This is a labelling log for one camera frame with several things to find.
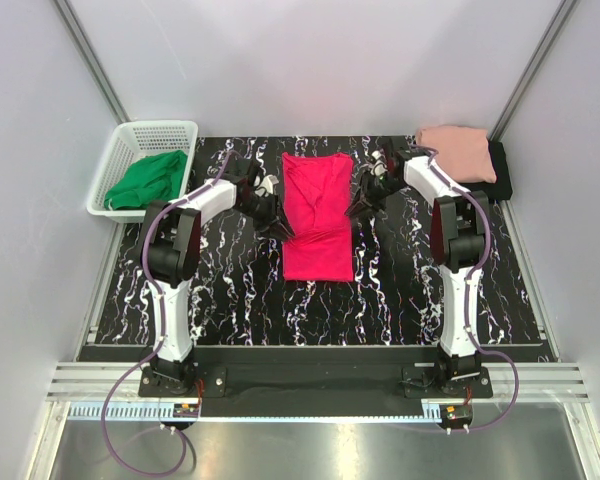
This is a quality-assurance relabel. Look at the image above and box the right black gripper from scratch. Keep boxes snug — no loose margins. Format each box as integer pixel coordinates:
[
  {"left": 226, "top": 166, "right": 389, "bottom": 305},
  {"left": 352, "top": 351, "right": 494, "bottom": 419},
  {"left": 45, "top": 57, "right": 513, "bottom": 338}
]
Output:
[{"left": 344, "top": 171, "right": 407, "bottom": 221}]

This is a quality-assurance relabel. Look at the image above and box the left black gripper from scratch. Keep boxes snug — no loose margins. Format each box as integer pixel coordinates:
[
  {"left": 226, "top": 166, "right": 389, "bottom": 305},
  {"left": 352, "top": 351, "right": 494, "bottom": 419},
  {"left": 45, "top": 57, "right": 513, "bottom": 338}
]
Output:
[{"left": 235, "top": 192, "right": 294, "bottom": 243}]

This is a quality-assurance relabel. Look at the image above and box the red t-shirt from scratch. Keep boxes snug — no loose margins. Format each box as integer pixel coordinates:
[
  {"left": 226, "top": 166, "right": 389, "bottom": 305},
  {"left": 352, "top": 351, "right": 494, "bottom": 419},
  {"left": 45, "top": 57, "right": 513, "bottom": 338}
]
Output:
[{"left": 282, "top": 153, "right": 354, "bottom": 282}]

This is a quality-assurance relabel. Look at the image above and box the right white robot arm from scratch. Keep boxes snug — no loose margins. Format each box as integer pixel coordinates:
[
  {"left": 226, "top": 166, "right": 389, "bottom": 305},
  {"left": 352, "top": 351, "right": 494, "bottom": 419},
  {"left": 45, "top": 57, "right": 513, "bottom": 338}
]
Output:
[{"left": 346, "top": 137, "right": 491, "bottom": 397}]

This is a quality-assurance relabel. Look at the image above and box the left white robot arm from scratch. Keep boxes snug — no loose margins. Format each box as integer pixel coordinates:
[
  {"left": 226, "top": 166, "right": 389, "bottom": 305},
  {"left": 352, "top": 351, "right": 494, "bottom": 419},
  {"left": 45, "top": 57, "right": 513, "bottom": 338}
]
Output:
[{"left": 137, "top": 151, "right": 294, "bottom": 396}]

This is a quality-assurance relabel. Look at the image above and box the black marble table mat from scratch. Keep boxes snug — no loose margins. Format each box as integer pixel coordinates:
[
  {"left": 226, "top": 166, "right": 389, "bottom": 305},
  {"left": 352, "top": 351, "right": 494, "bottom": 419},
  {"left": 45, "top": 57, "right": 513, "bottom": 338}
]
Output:
[{"left": 87, "top": 136, "right": 547, "bottom": 347}]

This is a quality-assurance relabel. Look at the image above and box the folded pink t-shirt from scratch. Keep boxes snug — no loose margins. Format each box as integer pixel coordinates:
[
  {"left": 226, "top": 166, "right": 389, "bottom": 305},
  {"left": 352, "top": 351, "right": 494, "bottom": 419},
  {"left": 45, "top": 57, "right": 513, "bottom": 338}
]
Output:
[{"left": 416, "top": 125, "right": 497, "bottom": 183}]

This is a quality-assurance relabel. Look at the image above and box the green t-shirt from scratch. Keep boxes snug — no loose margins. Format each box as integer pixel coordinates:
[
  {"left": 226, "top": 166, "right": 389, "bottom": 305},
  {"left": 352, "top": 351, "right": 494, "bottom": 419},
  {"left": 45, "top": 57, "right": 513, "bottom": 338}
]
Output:
[{"left": 104, "top": 150, "right": 187, "bottom": 211}]

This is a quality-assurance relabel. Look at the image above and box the folded black t-shirt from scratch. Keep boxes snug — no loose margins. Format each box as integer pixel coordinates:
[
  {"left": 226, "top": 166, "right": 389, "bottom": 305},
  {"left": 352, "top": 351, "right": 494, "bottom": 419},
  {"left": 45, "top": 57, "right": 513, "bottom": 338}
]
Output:
[{"left": 462, "top": 141, "right": 513, "bottom": 203}]

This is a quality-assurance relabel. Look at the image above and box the white plastic basket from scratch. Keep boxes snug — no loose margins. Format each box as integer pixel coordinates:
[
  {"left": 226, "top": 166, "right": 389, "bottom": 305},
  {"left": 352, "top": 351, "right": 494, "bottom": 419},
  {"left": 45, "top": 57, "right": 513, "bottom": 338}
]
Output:
[{"left": 86, "top": 120, "right": 198, "bottom": 224}]

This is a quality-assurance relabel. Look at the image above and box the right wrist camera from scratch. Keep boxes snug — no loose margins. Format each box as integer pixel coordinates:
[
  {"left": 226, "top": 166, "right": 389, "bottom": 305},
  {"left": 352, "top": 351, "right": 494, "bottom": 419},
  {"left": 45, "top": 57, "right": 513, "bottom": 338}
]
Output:
[{"left": 370, "top": 150, "right": 388, "bottom": 177}]

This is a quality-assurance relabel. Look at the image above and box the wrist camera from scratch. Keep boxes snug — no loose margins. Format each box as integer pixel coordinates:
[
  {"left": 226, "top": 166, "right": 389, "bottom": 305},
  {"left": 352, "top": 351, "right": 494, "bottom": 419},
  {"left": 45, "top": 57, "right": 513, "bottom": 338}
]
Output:
[
  {"left": 254, "top": 174, "right": 279, "bottom": 197},
  {"left": 370, "top": 150, "right": 388, "bottom": 177}
]

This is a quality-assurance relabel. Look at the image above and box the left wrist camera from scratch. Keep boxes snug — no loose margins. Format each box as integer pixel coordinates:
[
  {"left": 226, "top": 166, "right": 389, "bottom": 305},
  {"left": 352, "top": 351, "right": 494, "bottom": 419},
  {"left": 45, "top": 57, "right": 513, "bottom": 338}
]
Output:
[{"left": 254, "top": 174, "right": 279, "bottom": 197}]

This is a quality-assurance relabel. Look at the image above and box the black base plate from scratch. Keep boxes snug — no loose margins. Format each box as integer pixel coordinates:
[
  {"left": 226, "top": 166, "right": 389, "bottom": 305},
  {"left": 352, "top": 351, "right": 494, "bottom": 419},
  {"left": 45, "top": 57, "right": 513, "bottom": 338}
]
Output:
[{"left": 139, "top": 346, "right": 493, "bottom": 422}]

